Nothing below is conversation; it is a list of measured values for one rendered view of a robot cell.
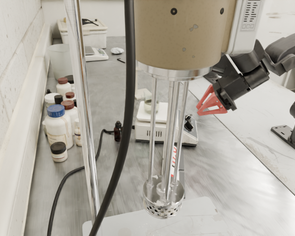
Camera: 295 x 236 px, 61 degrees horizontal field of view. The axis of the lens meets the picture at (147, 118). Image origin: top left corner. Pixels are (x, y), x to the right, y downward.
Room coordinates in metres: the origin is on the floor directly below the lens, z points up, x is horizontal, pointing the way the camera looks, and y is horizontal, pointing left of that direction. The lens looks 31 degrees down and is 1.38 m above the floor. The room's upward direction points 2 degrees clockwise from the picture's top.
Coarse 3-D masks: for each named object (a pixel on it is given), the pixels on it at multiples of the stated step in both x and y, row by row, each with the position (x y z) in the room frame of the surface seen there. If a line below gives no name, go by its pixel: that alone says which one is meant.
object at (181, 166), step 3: (183, 150) 0.61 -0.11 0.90; (183, 153) 0.60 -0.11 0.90; (180, 156) 0.58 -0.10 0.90; (183, 156) 0.59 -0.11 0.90; (180, 159) 0.57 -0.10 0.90; (183, 159) 0.57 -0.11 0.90; (180, 162) 0.56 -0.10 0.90; (183, 162) 0.56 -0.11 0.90; (174, 165) 0.53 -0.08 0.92; (180, 165) 0.55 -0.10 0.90; (183, 165) 0.55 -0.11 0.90; (180, 168) 0.53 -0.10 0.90; (183, 168) 0.53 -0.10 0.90
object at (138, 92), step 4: (136, 68) 0.99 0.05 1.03; (136, 72) 0.99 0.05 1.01; (136, 76) 0.99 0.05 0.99; (136, 80) 0.99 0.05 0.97; (136, 84) 0.99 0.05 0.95; (136, 88) 0.99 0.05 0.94; (144, 88) 1.06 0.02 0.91; (136, 92) 0.99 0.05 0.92; (140, 92) 1.02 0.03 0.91; (136, 96) 0.97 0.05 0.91; (140, 96) 0.97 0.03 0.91
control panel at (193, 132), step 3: (180, 111) 0.76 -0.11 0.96; (186, 114) 0.76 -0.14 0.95; (192, 120) 0.74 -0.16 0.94; (192, 123) 0.72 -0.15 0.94; (195, 123) 0.73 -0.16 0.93; (195, 126) 0.71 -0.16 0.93; (186, 129) 0.66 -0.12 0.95; (192, 129) 0.68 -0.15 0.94; (195, 129) 0.69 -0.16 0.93; (189, 132) 0.65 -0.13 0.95; (192, 132) 0.67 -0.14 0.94; (195, 132) 0.67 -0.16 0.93; (192, 135) 0.65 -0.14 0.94; (195, 135) 0.65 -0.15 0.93
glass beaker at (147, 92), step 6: (144, 90) 0.71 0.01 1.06; (150, 90) 0.72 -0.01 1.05; (144, 96) 0.69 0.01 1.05; (150, 96) 0.67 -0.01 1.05; (144, 102) 0.69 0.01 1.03; (150, 102) 0.67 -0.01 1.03; (156, 102) 0.68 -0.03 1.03; (144, 108) 0.69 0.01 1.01; (150, 108) 0.67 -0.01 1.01; (156, 108) 0.68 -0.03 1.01; (150, 114) 0.67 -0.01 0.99; (156, 114) 0.68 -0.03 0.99
